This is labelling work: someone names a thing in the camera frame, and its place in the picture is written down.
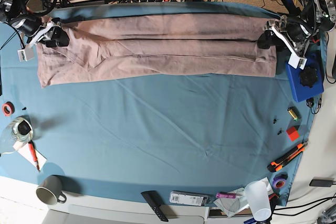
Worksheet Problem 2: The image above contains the orange black utility knife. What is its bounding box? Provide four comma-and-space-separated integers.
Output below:
267, 142, 308, 173

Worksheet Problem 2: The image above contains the red tape roll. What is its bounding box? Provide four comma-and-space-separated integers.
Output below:
2, 101, 15, 116

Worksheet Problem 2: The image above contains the clear packaged item with barcode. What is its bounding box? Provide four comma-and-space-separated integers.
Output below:
169, 191, 210, 207

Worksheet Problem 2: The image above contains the white paper note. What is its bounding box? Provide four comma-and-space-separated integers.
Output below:
18, 143, 47, 171

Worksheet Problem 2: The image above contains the orange pen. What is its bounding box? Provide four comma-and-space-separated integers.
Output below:
28, 141, 40, 171

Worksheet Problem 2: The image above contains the black remote control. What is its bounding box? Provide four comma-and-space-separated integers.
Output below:
141, 191, 169, 222

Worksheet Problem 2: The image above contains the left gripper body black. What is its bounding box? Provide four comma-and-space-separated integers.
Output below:
285, 19, 312, 42

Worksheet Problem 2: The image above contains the red cube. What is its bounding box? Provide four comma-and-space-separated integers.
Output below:
286, 126, 300, 142

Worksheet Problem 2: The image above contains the grey ceramic mug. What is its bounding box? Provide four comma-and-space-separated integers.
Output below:
36, 175, 67, 206

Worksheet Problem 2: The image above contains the purple tape roll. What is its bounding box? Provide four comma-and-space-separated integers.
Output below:
272, 174, 288, 189

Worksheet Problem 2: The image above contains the blue table cloth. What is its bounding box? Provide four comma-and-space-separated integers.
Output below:
0, 1, 329, 207

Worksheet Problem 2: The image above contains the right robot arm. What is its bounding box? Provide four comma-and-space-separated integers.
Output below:
1, 0, 70, 49

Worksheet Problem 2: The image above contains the yellow green battery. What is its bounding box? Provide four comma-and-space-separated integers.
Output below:
287, 106, 301, 121

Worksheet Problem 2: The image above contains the black star knob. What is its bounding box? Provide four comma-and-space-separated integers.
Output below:
299, 66, 318, 88

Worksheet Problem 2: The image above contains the clear tape roll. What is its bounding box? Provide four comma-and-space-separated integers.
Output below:
7, 116, 34, 143

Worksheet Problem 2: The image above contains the mauve pink T-shirt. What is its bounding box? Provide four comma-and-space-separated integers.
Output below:
36, 13, 277, 87

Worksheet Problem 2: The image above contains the purple marker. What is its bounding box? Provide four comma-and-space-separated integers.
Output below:
216, 193, 244, 199

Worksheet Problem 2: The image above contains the translucent plastic cup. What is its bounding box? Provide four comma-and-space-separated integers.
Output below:
245, 180, 271, 222

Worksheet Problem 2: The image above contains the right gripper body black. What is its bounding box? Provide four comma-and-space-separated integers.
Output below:
10, 15, 42, 37

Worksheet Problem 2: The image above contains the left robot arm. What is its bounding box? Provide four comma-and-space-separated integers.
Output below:
258, 0, 335, 53

